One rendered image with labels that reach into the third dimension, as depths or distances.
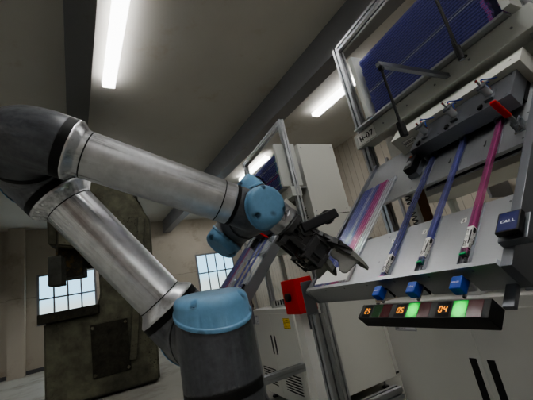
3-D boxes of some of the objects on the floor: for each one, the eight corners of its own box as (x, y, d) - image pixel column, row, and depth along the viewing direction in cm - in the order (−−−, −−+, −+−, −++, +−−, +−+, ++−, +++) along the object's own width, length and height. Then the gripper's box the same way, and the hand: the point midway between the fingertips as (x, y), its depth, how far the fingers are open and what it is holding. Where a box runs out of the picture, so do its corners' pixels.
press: (8, 436, 270) (11, 128, 347) (23, 406, 378) (23, 176, 455) (183, 377, 354) (155, 140, 431) (155, 366, 462) (136, 178, 539)
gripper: (262, 248, 81) (320, 296, 84) (295, 231, 66) (366, 291, 68) (278, 223, 86) (334, 270, 88) (313, 202, 70) (379, 259, 72)
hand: (351, 269), depth 79 cm, fingers open, 12 cm apart
